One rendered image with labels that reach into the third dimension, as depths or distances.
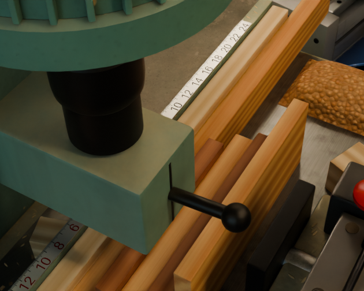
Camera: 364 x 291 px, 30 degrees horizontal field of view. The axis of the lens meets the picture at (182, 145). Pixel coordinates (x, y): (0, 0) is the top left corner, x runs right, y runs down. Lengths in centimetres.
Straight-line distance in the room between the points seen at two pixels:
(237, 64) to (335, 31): 41
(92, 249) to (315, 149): 26
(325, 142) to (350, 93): 6
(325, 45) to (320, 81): 35
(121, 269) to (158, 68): 165
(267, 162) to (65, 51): 29
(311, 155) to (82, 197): 28
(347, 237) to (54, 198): 21
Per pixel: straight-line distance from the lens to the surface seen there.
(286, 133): 58
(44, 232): 71
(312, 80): 72
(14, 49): 31
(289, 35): 75
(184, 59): 218
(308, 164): 67
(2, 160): 50
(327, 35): 106
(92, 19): 29
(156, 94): 206
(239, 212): 44
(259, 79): 69
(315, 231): 54
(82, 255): 55
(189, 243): 54
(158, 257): 54
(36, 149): 46
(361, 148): 64
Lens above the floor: 140
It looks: 47 degrees down
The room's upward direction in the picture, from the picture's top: 2 degrees counter-clockwise
